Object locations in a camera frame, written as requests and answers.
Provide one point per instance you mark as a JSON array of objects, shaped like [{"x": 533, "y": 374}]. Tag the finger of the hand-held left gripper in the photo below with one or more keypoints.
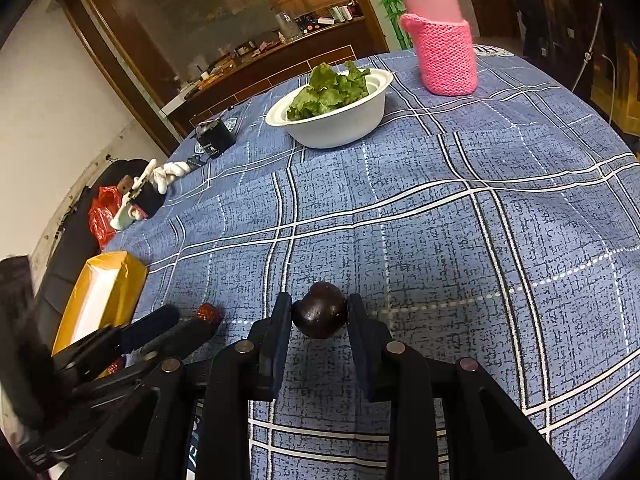
[
  {"x": 185, "y": 337},
  {"x": 150, "y": 327}
]

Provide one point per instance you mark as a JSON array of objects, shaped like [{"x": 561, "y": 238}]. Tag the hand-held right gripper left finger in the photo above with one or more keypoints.
[{"x": 277, "y": 345}]

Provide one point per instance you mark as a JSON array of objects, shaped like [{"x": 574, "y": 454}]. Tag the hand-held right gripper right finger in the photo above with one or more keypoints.
[{"x": 362, "y": 347}]

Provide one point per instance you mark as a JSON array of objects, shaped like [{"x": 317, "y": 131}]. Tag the large red jujube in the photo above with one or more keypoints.
[{"x": 206, "y": 311}]

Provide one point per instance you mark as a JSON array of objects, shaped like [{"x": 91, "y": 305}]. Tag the dark plum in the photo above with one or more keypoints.
[{"x": 320, "y": 312}]

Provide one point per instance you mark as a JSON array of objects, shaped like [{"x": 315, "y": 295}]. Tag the yellow cardboard box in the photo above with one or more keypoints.
[{"x": 125, "y": 270}]

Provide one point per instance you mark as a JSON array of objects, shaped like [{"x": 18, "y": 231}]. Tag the black leather seat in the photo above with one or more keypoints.
[{"x": 65, "y": 260}]

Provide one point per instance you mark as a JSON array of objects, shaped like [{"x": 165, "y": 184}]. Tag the red plastic bag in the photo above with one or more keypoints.
[{"x": 102, "y": 215}]

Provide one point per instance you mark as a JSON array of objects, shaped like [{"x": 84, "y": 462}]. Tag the blue plaid tablecloth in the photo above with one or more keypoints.
[{"x": 425, "y": 210}]

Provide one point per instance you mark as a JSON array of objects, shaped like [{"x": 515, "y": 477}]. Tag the black battery box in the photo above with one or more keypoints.
[{"x": 215, "y": 140}]

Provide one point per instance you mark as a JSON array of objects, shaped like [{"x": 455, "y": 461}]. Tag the white bowl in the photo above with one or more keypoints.
[{"x": 335, "y": 120}]

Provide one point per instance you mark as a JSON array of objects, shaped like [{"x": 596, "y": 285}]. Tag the green lettuce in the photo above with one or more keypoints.
[{"x": 327, "y": 90}]

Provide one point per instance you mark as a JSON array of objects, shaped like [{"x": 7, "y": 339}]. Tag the wooden counter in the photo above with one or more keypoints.
[{"x": 280, "y": 65}]

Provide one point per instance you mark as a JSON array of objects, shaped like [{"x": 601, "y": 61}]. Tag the glass bottle in pink sleeve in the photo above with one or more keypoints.
[{"x": 445, "y": 60}]

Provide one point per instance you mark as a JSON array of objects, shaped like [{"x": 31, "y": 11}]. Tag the metal pitcher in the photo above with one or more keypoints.
[{"x": 285, "y": 25}]

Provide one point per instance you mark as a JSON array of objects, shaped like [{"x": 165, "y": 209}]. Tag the metal pole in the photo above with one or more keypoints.
[{"x": 590, "y": 45}]

